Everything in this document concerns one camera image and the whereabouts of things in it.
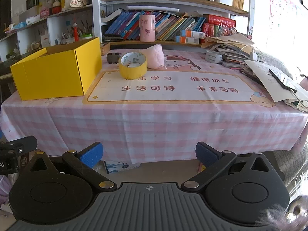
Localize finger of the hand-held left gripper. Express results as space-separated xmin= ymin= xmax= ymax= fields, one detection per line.
xmin=0 ymin=136 xmax=38 ymax=155

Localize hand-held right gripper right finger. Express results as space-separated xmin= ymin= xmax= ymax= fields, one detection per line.
xmin=180 ymin=141 xmax=281 ymax=190

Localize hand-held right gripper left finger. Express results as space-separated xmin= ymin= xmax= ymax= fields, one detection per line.
xmin=23 ymin=141 xmax=118 ymax=190

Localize yellow cardboard box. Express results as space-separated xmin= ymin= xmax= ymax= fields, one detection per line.
xmin=10 ymin=37 xmax=102 ymax=101

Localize yellow tape roll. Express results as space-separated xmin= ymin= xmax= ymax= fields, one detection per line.
xmin=119 ymin=52 xmax=148 ymax=79

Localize pink plush pig toy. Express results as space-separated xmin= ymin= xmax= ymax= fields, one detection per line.
xmin=140 ymin=44 xmax=166 ymax=69

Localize blue and white box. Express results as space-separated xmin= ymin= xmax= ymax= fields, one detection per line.
xmin=103 ymin=160 xmax=141 ymax=174

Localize pink checked tablecloth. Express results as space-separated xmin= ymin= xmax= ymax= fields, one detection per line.
xmin=0 ymin=48 xmax=308 ymax=166

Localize black keyboard piano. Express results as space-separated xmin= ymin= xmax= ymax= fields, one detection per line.
xmin=0 ymin=59 xmax=17 ymax=77

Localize cartoon printed desk mat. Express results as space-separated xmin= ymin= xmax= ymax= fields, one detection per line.
xmin=83 ymin=49 xmax=276 ymax=106

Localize black pen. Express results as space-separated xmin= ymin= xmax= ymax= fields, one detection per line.
xmin=239 ymin=70 xmax=264 ymax=85

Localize fluffy grey fabric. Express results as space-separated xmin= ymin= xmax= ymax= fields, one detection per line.
xmin=255 ymin=195 xmax=308 ymax=227

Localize pile of papers and notebooks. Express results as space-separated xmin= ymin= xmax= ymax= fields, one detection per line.
xmin=244 ymin=60 xmax=308 ymax=103

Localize grey tape roll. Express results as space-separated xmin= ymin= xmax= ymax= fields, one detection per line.
xmin=205 ymin=50 xmax=223 ymax=63

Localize grey toy car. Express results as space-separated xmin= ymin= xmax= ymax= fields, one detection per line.
xmin=106 ymin=52 xmax=121 ymax=64

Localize black phone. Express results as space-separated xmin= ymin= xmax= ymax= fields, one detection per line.
xmin=268 ymin=69 xmax=297 ymax=93

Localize pile of books and papers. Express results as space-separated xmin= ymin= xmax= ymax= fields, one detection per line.
xmin=201 ymin=34 xmax=265 ymax=69

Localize pen cup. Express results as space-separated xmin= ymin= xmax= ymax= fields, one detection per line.
xmin=61 ymin=32 xmax=75 ymax=45

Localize orange and white box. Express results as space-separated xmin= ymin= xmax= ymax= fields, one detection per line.
xmin=181 ymin=30 xmax=205 ymax=38
xmin=175 ymin=36 xmax=200 ymax=44

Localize white fuzzy throw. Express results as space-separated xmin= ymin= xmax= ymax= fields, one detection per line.
xmin=261 ymin=50 xmax=304 ymax=80

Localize white side shelf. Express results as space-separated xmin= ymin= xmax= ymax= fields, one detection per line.
xmin=0 ymin=3 xmax=94 ymax=60

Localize row of leaning books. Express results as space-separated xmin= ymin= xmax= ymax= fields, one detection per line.
xmin=105 ymin=11 xmax=205 ymax=41

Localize red dictionaries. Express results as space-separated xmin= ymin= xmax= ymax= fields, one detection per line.
xmin=204 ymin=14 xmax=237 ymax=38

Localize pink printed cylinder holder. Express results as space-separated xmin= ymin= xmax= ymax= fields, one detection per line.
xmin=140 ymin=14 xmax=156 ymax=42

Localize white bookshelf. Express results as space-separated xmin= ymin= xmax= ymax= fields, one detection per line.
xmin=92 ymin=0 xmax=255 ymax=49

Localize white light bar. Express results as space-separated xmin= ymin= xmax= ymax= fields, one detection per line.
xmin=126 ymin=5 xmax=180 ymax=12

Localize wall poster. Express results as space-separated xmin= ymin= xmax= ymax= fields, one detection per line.
xmin=267 ymin=0 xmax=300 ymax=51

